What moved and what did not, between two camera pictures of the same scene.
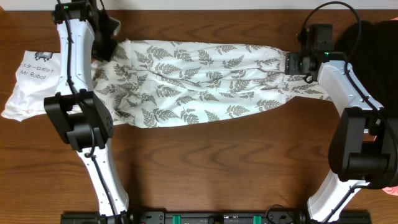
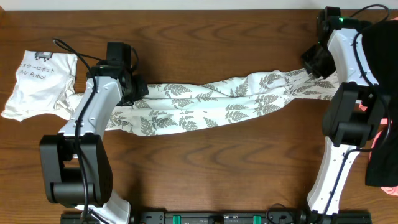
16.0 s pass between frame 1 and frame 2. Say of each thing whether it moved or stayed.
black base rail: stayed
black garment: stayed
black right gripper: moved
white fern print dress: moved
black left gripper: moved
